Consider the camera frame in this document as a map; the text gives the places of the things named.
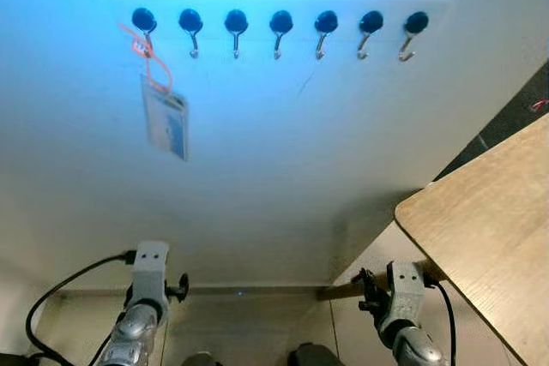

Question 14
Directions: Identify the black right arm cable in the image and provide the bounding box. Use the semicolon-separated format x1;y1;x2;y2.
426;279;456;366

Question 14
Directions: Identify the black wall hook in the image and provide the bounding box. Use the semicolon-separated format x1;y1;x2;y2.
358;11;385;60
130;8;158;56
224;10;250;59
269;11;295;60
398;11;430;62
314;11;340;60
178;9;204;58

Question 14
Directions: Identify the black floor mat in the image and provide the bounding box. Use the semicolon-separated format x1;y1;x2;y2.
433;62;549;183

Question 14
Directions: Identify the grey robot right leg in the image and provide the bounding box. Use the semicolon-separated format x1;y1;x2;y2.
287;343;344;366

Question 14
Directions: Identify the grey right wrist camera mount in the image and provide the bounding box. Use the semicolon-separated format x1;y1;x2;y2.
386;261;427;333

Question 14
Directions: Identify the clear badge with orange lanyard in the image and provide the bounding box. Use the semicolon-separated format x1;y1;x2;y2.
118;23;190;162

